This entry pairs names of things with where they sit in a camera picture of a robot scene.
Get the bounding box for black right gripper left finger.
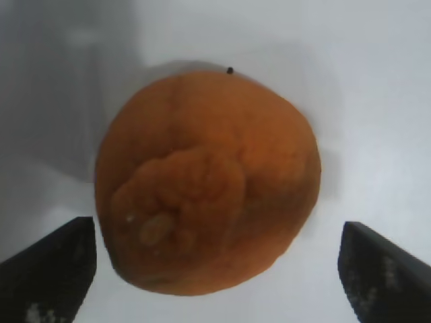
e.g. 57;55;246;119
0;217;98;323

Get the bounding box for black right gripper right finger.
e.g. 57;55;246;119
337;221;431;323

